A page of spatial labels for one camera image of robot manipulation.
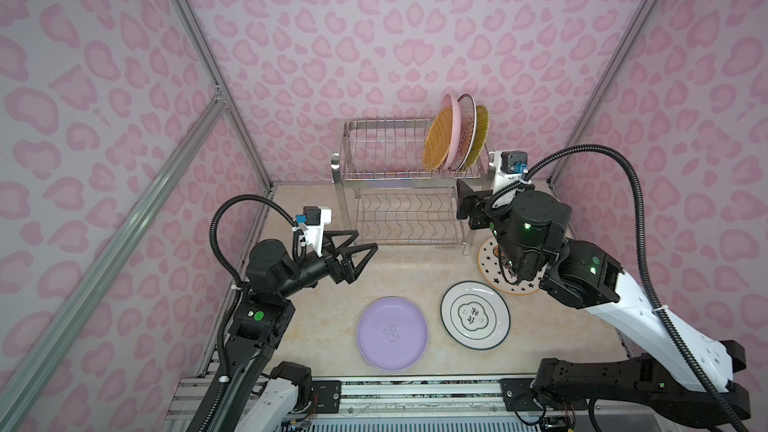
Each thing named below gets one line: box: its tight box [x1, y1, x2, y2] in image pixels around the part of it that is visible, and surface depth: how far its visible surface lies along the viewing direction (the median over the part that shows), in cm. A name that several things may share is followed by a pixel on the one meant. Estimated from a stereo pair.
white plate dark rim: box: [440, 280, 511, 351], surface depth 87 cm
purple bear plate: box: [356, 296, 429, 372], surface depth 84 cm
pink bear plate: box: [441, 93, 462, 171], surface depth 70 cm
